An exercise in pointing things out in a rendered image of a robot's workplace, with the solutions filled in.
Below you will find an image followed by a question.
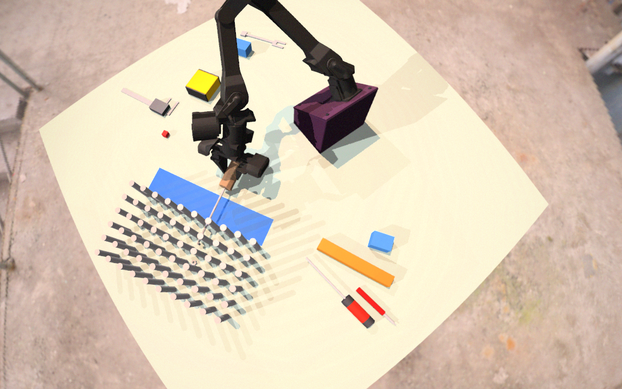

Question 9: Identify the yellow box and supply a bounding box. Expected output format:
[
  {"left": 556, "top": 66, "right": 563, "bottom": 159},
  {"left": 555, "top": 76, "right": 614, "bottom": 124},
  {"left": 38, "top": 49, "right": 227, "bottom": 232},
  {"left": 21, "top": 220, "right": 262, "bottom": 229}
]
[{"left": 185, "top": 69, "right": 221, "bottom": 102}]

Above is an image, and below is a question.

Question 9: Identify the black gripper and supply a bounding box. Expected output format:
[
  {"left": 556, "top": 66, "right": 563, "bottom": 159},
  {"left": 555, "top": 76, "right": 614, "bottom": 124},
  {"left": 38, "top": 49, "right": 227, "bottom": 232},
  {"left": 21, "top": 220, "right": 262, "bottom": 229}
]
[{"left": 198, "top": 133, "right": 270, "bottom": 180}]

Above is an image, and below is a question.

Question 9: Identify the blue rectangular strip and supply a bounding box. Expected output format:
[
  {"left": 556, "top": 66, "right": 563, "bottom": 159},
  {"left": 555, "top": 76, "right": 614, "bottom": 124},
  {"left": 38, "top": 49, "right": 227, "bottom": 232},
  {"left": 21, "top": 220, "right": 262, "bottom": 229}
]
[{"left": 149, "top": 168, "right": 274, "bottom": 246}]

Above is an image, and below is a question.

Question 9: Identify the yellow flat bar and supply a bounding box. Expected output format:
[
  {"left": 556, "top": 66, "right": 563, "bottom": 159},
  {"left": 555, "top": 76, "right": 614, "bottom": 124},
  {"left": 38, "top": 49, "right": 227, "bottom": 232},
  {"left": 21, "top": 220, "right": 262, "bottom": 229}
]
[{"left": 317, "top": 238, "right": 395, "bottom": 287}]

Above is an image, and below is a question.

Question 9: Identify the blue block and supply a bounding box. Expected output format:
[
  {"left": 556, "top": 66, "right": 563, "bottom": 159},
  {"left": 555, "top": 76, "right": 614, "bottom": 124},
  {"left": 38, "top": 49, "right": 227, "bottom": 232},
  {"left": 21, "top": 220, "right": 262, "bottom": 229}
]
[
  {"left": 237, "top": 38, "right": 252, "bottom": 58},
  {"left": 368, "top": 231, "right": 395, "bottom": 252}
]

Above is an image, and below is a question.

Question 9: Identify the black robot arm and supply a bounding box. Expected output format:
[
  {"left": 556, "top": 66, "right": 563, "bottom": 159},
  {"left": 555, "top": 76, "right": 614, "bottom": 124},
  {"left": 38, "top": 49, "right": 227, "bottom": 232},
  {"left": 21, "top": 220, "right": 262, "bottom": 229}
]
[{"left": 191, "top": 0, "right": 362, "bottom": 146}]

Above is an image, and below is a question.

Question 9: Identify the pale pink two-pronged fork tool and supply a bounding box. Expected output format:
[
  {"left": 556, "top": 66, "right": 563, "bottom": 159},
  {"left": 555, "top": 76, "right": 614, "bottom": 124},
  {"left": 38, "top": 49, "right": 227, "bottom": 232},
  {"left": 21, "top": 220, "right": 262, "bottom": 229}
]
[{"left": 240, "top": 31, "right": 286, "bottom": 49}]

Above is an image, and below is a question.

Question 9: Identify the red-handled screwdriver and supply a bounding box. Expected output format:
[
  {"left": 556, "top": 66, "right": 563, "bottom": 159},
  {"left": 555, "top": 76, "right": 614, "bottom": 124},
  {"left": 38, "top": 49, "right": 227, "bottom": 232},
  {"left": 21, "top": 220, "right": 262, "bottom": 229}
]
[{"left": 306, "top": 257, "right": 375, "bottom": 328}]

